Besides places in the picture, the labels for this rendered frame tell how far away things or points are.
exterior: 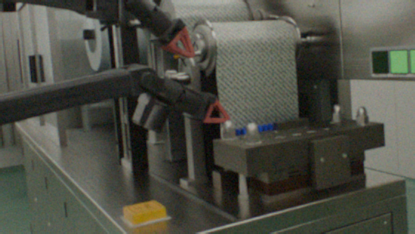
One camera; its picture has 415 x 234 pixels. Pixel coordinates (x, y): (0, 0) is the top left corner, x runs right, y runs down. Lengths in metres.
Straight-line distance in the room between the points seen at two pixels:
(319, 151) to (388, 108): 3.44
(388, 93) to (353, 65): 3.25
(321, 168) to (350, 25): 0.38
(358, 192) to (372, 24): 0.40
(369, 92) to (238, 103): 3.51
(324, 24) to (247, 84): 0.28
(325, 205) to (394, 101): 3.42
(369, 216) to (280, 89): 0.39
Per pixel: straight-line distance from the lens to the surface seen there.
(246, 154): 1.06
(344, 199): 1.16
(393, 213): 1.28
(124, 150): 1.63
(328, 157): 1.16
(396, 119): 4.52
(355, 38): 1.29
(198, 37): 1.26
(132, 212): 1.08
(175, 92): 1.17
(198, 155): 1.32
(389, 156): 4.66
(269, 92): 1.31
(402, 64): 1.17
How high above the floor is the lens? 1.23
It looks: 4 degrees down
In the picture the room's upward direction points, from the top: 4 degrees counter-clockwise
